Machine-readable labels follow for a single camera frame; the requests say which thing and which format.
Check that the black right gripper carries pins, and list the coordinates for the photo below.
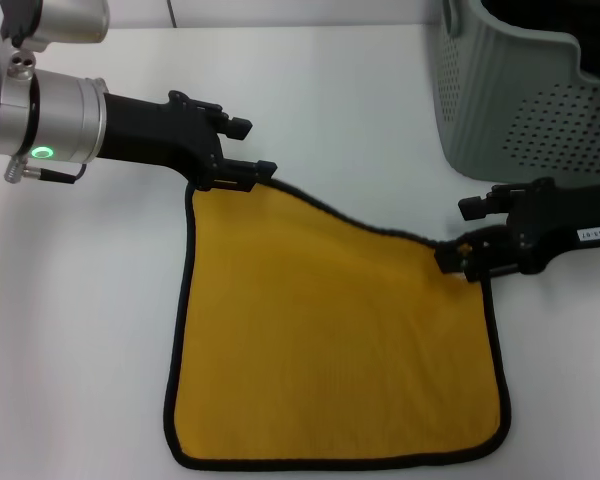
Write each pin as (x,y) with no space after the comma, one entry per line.
(560,215)

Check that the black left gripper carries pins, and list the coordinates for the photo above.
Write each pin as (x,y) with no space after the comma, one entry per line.
(150,135)

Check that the green and yellow towel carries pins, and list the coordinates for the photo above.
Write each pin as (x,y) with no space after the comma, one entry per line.
(330,325)

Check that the grey perforated plastic storage box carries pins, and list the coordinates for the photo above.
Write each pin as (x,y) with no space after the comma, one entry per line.
(485,100)

